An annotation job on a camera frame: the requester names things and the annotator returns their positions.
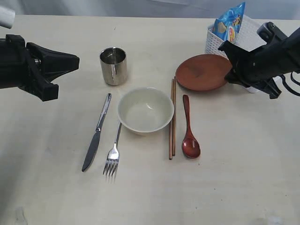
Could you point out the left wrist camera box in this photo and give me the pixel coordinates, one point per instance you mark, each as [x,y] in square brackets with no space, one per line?
[7,17]

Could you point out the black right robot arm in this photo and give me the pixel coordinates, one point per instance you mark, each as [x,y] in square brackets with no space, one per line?
[292,64]

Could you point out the stainless steel cup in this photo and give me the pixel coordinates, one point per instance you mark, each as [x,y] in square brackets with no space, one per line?
[113,62]

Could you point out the brown wooden plate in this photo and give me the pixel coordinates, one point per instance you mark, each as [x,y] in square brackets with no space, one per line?
[203,72]

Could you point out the wooden chopstick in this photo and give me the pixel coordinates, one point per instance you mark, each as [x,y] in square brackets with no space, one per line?
[171,125]
[174,119]

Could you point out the grey ceramic bowl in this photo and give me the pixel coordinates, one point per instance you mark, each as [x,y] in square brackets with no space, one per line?
[145,110]

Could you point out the blue snack packet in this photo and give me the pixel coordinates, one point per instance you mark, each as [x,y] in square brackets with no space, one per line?
[227,26]

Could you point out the white perforated plastic basket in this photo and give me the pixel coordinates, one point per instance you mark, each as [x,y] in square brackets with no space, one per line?
[213,43]

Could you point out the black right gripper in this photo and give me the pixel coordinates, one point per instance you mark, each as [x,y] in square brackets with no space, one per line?
[255,68]

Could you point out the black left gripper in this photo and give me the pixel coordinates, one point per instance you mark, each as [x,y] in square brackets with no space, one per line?
[31,68]

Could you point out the metal cutlery handle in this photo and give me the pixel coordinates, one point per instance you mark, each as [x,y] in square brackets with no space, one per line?
[113,156]
[93,147]

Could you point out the dark red wooden spoon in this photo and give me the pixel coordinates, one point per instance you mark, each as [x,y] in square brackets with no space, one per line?
[190,146]

